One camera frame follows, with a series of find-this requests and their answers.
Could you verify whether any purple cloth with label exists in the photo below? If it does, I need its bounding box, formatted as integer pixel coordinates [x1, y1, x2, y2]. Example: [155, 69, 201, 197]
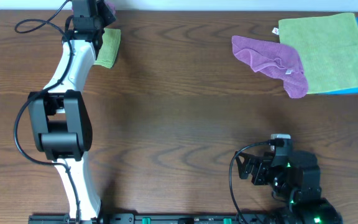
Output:
[104, 0, 116, 15]

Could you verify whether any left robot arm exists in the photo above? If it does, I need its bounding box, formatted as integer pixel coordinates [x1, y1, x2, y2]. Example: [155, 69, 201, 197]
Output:
[23, 1, 116, 223]

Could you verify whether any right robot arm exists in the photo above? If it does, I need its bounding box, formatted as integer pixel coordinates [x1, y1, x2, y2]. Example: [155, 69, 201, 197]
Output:
[234, 151, 343, 224]

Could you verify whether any folded green cloth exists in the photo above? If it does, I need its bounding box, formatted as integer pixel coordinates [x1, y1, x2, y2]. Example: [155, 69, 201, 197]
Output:
[94, 28, 121, 68]

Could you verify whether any flat green cloth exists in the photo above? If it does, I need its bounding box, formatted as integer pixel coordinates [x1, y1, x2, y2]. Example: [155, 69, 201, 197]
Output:
[278, 12, 358, 94]

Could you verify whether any left black cable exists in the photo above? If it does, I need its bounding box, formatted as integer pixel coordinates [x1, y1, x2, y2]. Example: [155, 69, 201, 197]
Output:
[13, 0, 82, 223]

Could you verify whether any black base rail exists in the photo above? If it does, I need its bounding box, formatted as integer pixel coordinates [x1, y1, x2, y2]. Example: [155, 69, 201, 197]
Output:
[28, 212, 279, 224]

